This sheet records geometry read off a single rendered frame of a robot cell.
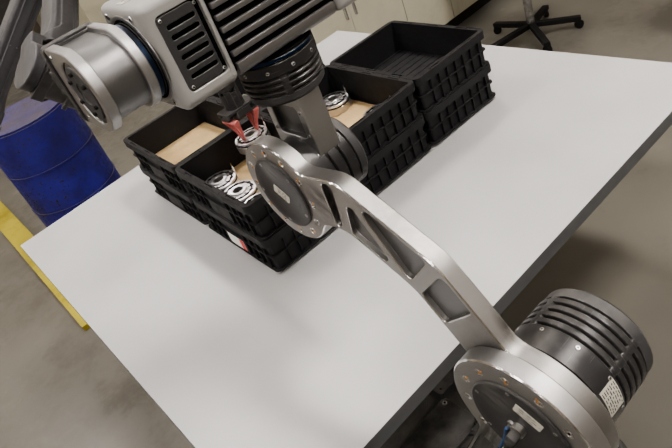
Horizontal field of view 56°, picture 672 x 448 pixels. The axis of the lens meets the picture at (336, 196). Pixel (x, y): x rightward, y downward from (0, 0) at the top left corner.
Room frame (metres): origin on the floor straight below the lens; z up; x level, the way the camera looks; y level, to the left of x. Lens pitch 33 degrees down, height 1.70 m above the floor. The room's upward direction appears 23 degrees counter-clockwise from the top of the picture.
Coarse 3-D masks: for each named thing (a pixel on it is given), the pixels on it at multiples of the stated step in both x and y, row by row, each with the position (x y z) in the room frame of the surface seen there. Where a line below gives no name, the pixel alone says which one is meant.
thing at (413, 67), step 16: (384, 32) 2.00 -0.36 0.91; (400, 32) 1.99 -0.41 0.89; (416, 32) 1.92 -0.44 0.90; (432, 32) 1.86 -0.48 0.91; (448, 32) 1.80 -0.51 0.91; (464, 32) 1.74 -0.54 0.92; (368, 48) 1.96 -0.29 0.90; (384, 48) 1.99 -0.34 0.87; (400, 48) 2.01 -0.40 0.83; (416, 48) 1.94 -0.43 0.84; (432, 48) 1.87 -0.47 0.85; (448, 48) 1.81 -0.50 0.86; (480, 48) 1.68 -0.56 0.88; (352, 64) 1.92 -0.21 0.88; (368, 64) 1.95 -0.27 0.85; (384, 64) 1.95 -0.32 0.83; (400, 64) 1.90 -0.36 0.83; (416, 64) 1.86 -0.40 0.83; (432, 64) 1.81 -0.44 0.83; (464, 64) 1.64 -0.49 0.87; (480, 64) 1.68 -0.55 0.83; (432, 80) 1.59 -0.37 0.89; (448, 80) 1.61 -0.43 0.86; (464, 80) 1.63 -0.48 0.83; (416, 96) 1.57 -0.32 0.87; (432, 96) 1.58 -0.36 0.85
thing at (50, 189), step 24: (24, 120) 3.19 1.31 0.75; (48, 120) 3.15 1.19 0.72; (72, 120) 3.25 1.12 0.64; (0, 144) 3.11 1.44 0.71; (24, 144) 3.09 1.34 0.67; (48, 144) 3.12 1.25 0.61; (72, 144) 3.18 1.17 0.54; (96, 144) 3.32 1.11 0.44; (24, 168) 3.10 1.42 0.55; (48, 168) 3.10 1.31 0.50; (72, 168) 3.13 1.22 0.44; (96, 168) 3.21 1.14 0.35; (24, 192) 3.15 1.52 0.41; (48, 192) 3.09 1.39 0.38; (72, 192) 3.10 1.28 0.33; (96, 192) 3.14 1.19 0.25; (48, 216) 3.12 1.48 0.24
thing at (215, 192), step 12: (264, 120) 1.68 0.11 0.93; (228, 132) 1.70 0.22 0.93; (192, 156) 1.65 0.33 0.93; (180, 168) 1.60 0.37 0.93; (192, 180) 1.51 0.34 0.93; (216, 192) 1.39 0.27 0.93; (228, 204) 1.35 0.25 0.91; (240, 204) 1.29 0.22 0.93; (252, 204) 1.28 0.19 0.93; (264, 204) 1.29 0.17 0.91
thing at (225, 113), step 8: (232, 88) 1.64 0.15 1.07; (224, 96) 1.63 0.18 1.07; (232, 96) 1.63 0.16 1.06; (240, 96) 1.64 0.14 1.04; (248, 96) 1.67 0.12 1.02; (224, 104) 1.64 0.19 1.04; (232, 104) 1.62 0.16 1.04; (240, 104) 1.63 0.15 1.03; (224, 112) 1.64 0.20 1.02; (232, 112) 1.61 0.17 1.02
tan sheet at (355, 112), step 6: (354, 102) 1.77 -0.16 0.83; (360, 102) 1.75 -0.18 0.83; (354, 108) 1.73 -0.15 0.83; (360, 108) 1.72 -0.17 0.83; (366, 108) 1.70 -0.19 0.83; (342, 114) 1.73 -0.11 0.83; (348, 114) 1.71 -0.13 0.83; (354, 114) 1.69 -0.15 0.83; (360, 114) 1.68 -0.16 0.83; (342, 120) 1.69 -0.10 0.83; (348, 120) 1.67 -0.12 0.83; (354, 120) 1.66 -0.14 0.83; (348, 126) 1.64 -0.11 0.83
